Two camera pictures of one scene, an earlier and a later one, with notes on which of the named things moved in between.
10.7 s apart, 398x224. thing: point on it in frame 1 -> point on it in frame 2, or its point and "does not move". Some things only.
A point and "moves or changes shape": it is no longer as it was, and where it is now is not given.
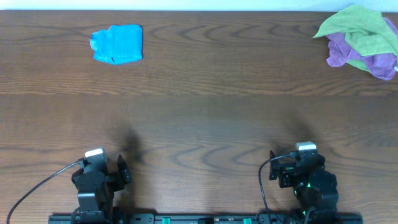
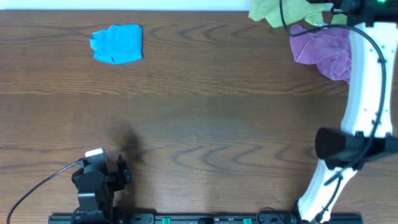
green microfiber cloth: x=366 y=31 moves or changes shape
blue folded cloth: x=119 y=43 does not move
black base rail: x=205 y=219 does not move
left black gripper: x=120 y=179 does not move
